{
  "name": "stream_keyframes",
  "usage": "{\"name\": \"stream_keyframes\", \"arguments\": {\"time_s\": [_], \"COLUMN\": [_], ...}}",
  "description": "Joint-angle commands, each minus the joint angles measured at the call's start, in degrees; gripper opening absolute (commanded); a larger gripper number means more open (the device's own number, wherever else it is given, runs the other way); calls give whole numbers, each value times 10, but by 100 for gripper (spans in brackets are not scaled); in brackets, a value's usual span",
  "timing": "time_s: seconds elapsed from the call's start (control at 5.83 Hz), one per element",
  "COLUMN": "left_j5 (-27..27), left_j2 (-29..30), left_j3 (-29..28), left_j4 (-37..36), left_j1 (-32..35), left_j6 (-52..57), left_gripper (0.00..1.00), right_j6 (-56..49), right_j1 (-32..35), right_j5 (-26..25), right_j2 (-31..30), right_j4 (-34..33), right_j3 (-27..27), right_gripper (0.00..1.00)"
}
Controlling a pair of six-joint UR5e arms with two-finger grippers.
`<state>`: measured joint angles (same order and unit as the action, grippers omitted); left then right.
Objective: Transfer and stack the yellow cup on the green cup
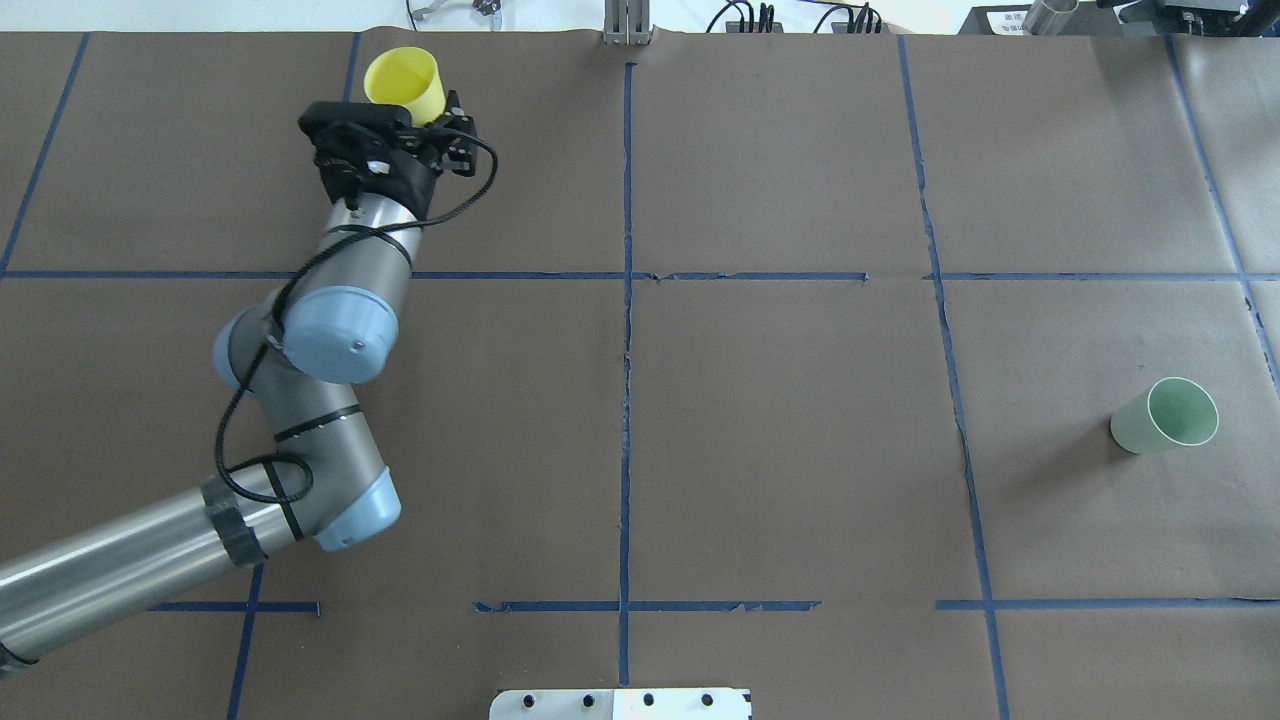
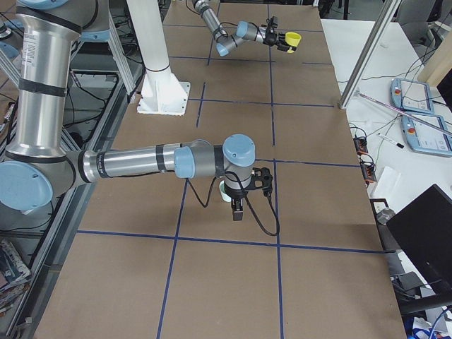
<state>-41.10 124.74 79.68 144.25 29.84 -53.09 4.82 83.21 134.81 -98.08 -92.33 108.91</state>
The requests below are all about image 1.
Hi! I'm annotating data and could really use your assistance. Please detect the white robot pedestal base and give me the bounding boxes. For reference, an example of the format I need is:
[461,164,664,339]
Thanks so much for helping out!
[488,687,754,719]

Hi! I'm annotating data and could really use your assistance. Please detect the left black braided cable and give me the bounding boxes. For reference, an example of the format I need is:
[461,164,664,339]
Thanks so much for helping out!
[214,132,499,539]

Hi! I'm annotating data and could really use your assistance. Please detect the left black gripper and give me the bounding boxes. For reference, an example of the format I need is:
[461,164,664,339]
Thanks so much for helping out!
[317,90,477,222]

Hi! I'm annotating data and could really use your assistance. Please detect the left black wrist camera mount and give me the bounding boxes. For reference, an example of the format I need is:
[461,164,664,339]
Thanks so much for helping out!
[297,101,413,168]

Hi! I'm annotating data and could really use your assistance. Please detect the yellow plastic cup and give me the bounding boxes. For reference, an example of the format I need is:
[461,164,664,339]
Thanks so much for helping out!
[364,46,445,127]

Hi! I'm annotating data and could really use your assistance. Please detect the aluminium frame post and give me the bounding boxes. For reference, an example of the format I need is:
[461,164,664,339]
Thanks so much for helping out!
[602,0,653,47]

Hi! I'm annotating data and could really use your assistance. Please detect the green plastic cup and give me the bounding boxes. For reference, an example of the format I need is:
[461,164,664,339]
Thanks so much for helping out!
[1108,377,1220,455]

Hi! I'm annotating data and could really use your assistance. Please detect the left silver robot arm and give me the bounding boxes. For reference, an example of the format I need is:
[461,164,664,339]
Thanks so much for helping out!
[3,87,498,675]

